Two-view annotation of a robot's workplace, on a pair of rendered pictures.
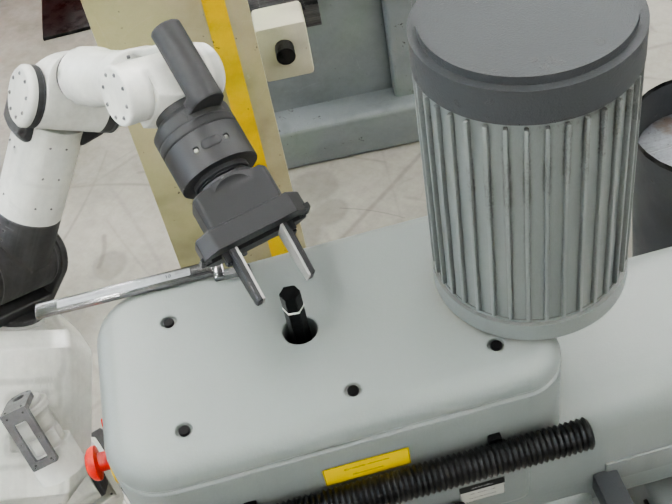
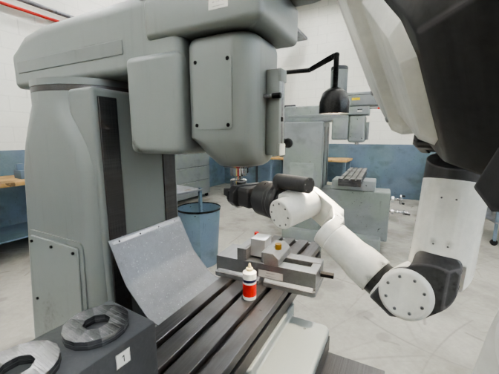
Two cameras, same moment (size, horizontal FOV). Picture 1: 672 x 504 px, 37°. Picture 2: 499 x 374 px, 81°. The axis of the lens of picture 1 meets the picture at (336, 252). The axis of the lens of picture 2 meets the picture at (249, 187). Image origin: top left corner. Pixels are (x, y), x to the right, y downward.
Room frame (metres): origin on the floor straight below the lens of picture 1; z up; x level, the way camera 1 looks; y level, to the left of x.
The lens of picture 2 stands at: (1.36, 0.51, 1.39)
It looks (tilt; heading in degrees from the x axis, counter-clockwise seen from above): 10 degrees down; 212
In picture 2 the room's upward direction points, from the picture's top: straight up
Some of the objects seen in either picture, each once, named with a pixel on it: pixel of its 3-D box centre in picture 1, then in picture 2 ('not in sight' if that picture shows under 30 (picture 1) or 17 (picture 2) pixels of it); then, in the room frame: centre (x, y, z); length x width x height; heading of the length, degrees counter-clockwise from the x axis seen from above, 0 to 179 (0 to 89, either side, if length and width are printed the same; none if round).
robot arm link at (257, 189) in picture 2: not in sight; (259, 197); (0.72, 0.14, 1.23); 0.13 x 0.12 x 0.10; 160
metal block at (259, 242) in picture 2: not in sight; (261, 245); (0.54, 0.04, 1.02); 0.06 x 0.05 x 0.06; 7
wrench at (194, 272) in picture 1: (142, 285); not in sight; (0.80, 0.22, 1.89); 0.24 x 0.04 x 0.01; 93
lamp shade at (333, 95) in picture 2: not in sight; (334, 100); (0.63, 0.29, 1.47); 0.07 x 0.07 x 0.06
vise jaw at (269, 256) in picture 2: not in sight; (276, 252); (0.53, 0.10, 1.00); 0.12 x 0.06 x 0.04; 7
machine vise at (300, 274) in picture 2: not in sight; (269, 260); (0.54, 0.07, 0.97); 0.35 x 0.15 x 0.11; 97
